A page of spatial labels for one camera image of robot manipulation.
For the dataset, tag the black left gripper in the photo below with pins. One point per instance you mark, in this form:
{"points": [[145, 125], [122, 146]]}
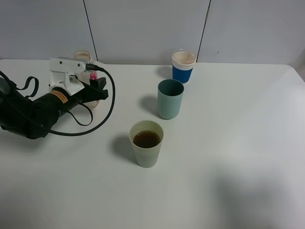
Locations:
{"points": [[83, 93]]}

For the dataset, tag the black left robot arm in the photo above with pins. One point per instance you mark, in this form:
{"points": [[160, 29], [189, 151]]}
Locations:
{"points": [[35, 119]]}

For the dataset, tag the pale green plastic cup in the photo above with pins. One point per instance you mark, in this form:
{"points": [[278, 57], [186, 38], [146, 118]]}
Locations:
{"points": [[146, 138]]}

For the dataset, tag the teal plastic cup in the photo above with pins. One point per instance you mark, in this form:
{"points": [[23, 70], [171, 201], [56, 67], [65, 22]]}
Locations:
{"points": [[170, 95]]}

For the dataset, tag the blue white insulated cup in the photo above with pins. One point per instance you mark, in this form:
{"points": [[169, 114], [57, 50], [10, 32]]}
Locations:
{"points": [[182, 66]]}

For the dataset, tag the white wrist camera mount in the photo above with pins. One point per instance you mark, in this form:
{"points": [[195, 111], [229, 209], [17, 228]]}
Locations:
{"points": [[64, 73]]}

